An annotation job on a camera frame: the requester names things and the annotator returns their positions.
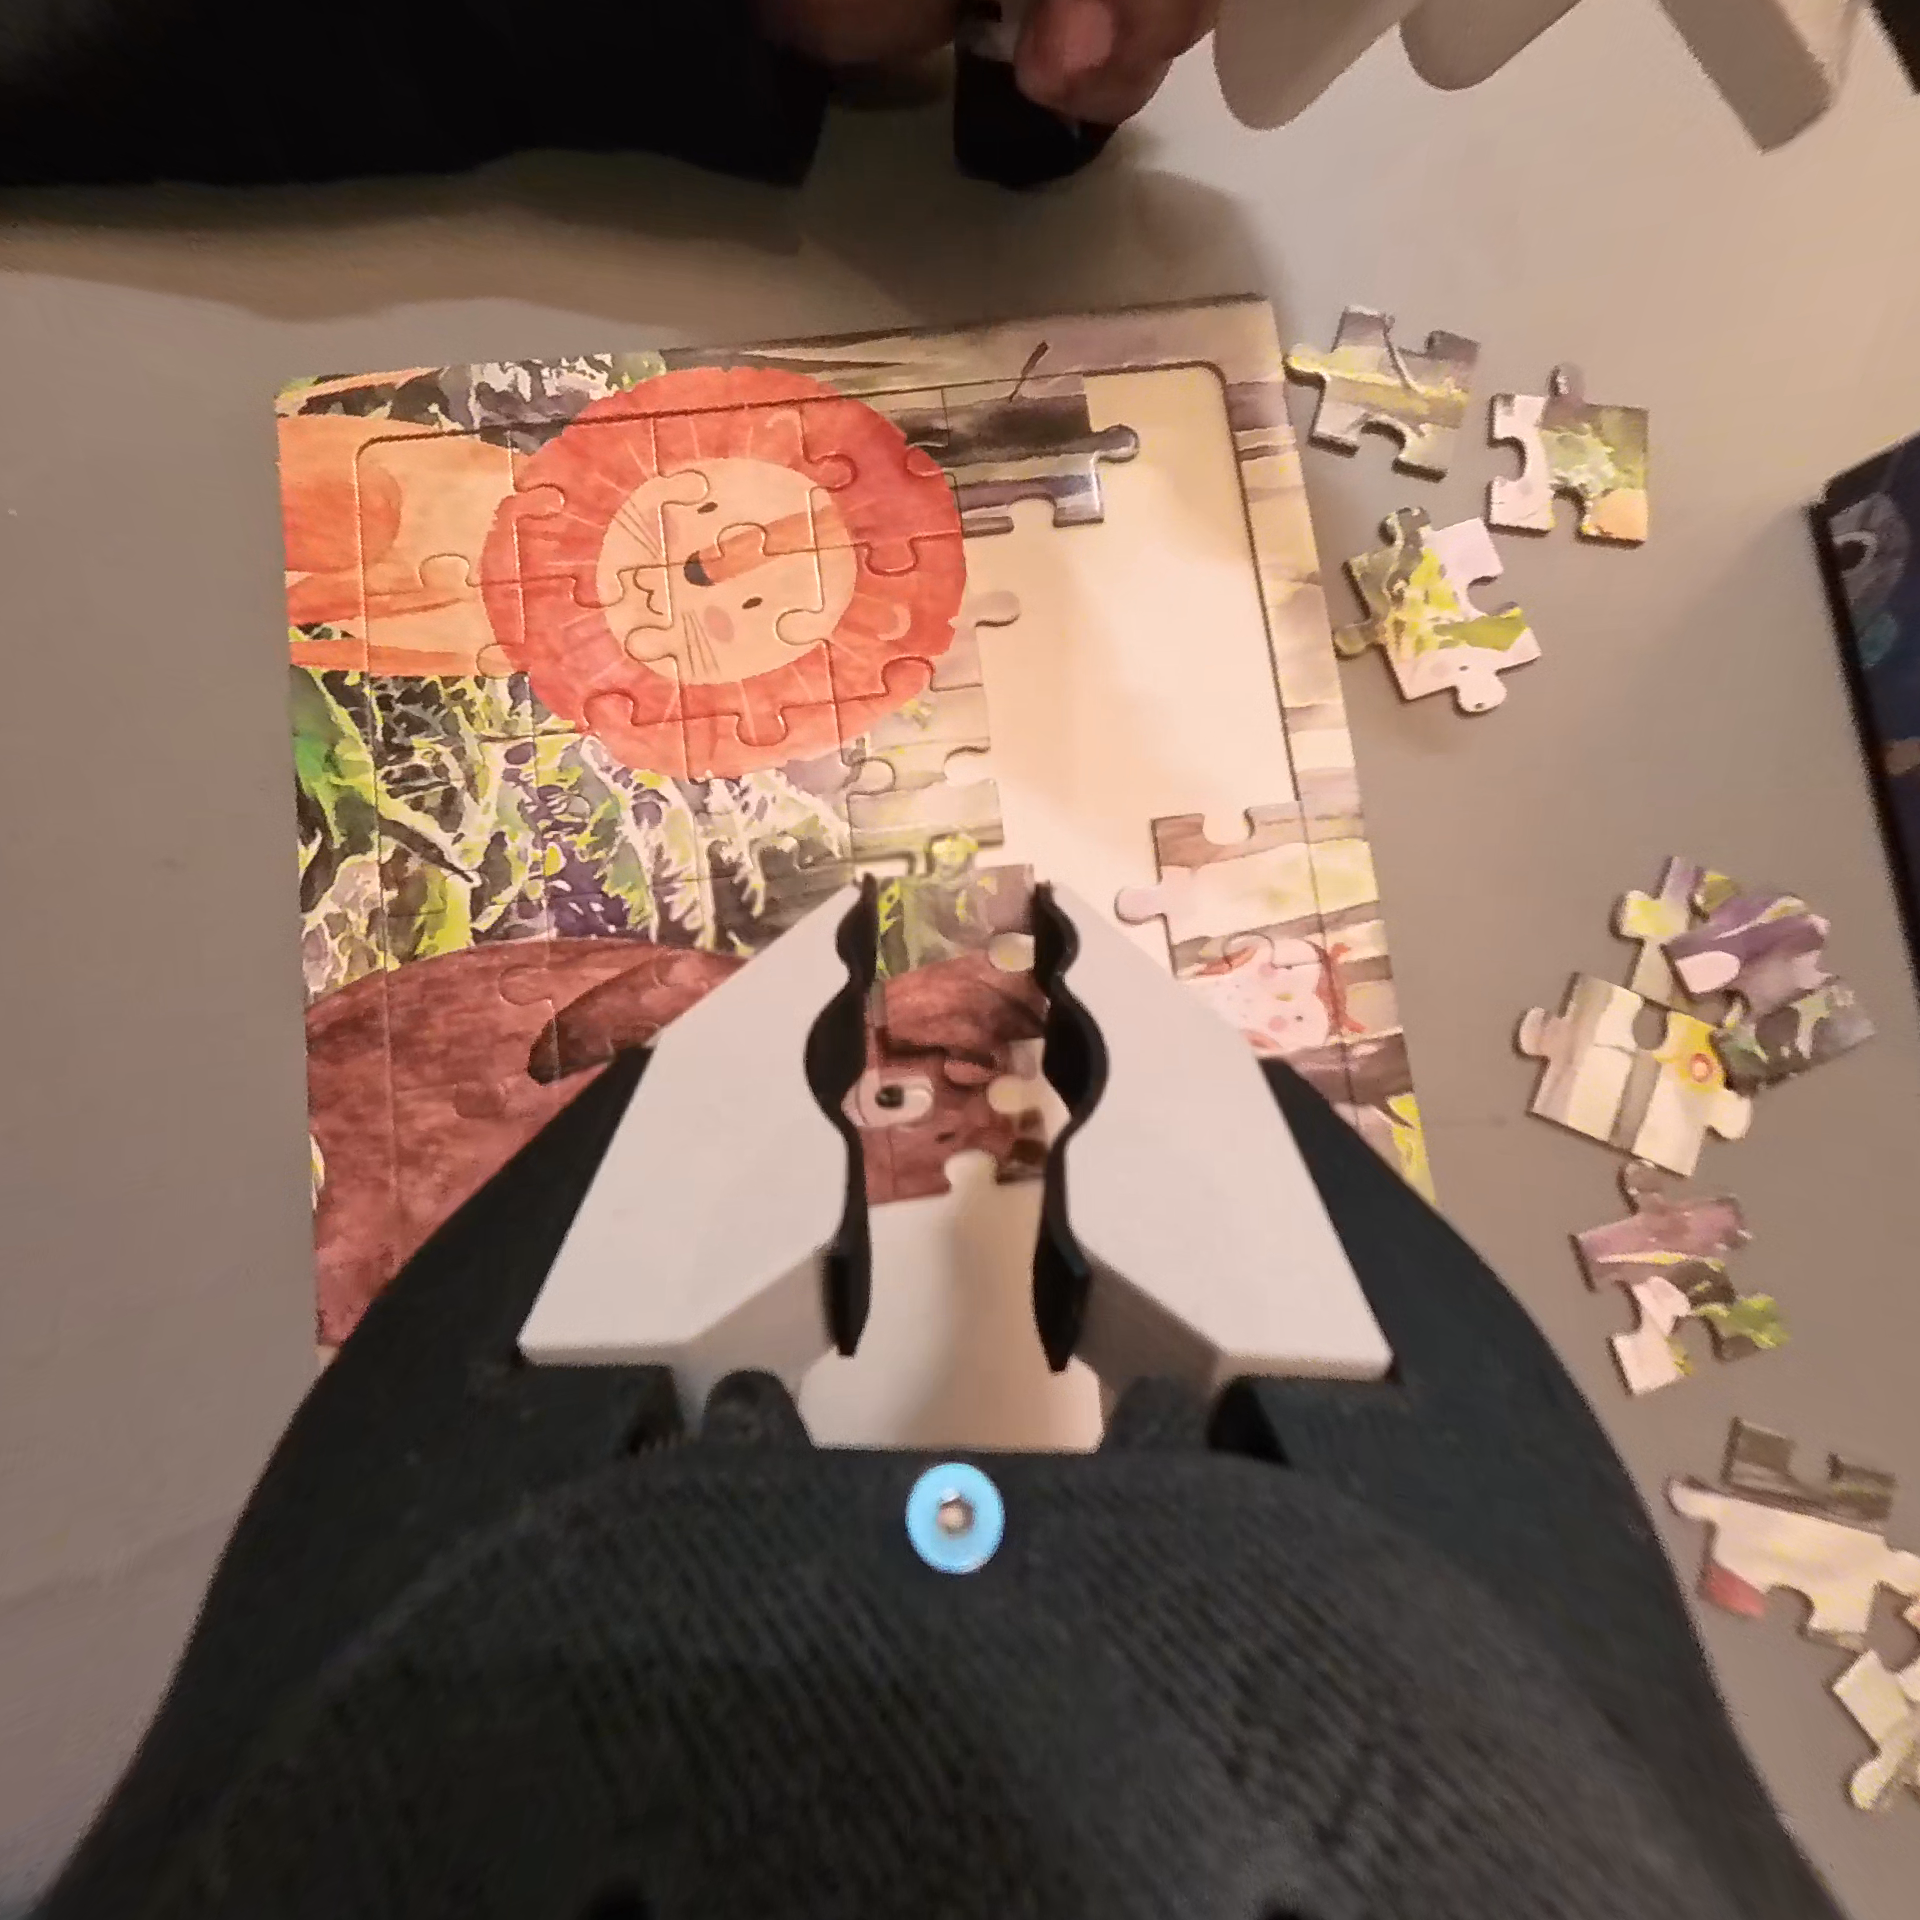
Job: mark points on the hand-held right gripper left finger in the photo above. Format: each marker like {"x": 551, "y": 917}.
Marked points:
{"x": 689, "y": 1201}

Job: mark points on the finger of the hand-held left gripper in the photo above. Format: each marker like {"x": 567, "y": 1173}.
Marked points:
{"x": 1726, "y": 60}
{"x": 1291, "y": 60}

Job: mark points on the illustrated puzzle box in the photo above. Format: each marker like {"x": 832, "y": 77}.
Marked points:
{"x": 1875, "y": 674}

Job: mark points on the jigsaw pieces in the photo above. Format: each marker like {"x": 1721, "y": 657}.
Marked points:
{"x": 1423, "y": 599}

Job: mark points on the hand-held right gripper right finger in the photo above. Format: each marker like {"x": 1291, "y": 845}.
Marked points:
{"x": 1216, "y": 1201}

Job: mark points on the person's left hand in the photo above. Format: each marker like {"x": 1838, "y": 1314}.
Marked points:
{"x": 1095, "y": 60}

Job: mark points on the jigsaw puzzle board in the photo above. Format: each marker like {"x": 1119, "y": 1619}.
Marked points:
{"x": 1139, "y": 674}

